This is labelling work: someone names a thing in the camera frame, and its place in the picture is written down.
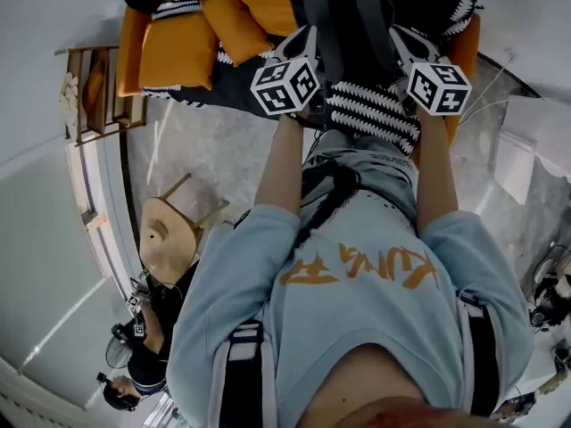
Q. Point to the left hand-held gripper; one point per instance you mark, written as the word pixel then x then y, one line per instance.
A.
pixel 285 87

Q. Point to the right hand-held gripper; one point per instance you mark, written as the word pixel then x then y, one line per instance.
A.
pixel 439 89

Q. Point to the orange sofa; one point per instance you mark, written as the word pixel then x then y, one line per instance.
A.
pixel 267 2

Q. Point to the dark grey backpack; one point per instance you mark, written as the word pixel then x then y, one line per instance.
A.
pixel 352 25

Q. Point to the person's left forearm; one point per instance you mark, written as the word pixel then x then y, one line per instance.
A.
pixel 281 167

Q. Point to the person's right forearm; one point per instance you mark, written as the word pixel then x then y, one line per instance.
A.
pixel 437 172

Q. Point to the small orange cushion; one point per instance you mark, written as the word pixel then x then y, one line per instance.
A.
pixel 236 25

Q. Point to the black and white knitted blanket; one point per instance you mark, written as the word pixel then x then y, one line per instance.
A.
pixel 374 109

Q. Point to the light blue denim shorts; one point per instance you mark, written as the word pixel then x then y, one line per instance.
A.
pixel 383 167

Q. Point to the large orange cushion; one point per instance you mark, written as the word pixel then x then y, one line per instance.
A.
pixel 178 51

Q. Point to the white cabinet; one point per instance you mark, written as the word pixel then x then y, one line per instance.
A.
pixel 531 150

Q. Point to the wooden shelf rack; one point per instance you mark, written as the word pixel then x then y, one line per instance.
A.
pixel 122 109

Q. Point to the flat orange pillow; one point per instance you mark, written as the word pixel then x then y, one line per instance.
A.
pixel 96 87

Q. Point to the round wooden stool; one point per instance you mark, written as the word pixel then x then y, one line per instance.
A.
pixel 165 239

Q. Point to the white flower bunch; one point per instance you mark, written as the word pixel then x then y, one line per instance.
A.
pixel 69 98

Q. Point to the light blue printed t-shirt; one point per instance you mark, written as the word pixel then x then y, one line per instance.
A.
pixel 366 310

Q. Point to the black floor fan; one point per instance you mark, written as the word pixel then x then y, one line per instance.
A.
pixel 117 355

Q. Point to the white door frame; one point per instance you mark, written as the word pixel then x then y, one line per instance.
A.
pixel 102 221

